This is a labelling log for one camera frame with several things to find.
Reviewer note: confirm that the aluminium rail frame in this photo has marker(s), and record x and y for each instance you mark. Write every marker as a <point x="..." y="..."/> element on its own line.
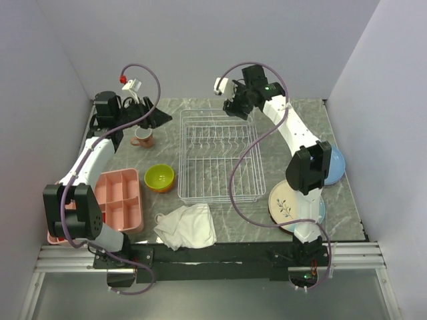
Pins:
<point x="58" y="259"/>

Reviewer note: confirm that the pink printed ceramic mug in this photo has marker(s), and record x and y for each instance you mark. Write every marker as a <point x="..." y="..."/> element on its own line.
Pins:
<point x="143" y="138"/>

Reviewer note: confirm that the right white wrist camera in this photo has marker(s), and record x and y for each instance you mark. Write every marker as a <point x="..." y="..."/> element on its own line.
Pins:
<point x="224" y="87"/>

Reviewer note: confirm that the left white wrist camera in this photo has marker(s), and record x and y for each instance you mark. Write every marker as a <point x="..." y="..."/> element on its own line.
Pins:
<point x="132" y="87"/>

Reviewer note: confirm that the light blue plate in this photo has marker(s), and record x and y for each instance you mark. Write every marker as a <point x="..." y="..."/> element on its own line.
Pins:
<point x="337" y="167"/>

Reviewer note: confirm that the black base beam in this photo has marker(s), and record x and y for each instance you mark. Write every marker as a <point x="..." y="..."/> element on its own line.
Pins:
<point x="153" y="262"/>

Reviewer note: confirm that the white cloth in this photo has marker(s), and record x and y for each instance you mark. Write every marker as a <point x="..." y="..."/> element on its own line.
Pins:
<point x="188" y="227"/>

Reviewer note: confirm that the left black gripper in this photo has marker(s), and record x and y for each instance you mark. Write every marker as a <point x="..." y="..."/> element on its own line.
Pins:
<point x="155" y="119"/>

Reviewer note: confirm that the white wire dish rack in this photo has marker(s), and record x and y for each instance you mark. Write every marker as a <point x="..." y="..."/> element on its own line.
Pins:
<point x="216" y="158"/>

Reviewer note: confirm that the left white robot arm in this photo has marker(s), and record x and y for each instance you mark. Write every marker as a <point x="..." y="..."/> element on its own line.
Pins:
<point x="102" y="141"/>

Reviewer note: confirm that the beige blue leaf plate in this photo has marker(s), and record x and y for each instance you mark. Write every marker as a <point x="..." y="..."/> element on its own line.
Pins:
<point x="287" y="205"/>

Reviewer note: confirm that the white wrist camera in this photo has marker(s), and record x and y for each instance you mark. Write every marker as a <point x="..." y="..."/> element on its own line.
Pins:
<point x="224" y="87"/>
<point x="132" y="87"/>

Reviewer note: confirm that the yellow-green bowl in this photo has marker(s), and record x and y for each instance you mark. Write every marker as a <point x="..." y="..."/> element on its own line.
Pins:
<point x="159" y="171"/>

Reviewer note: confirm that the pink compartment tray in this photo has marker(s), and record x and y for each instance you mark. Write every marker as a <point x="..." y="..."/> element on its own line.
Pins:
<point x="117" y="194"/>

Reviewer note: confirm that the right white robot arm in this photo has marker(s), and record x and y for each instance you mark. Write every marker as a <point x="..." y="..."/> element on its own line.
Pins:
<point x="310" y="162"/>

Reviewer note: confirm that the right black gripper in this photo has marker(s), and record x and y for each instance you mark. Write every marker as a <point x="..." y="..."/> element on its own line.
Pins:
<point x="232" y="106"/>

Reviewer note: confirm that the red item in tray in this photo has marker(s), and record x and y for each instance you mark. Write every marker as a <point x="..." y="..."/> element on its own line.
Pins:
<point x="89" y="228"/>

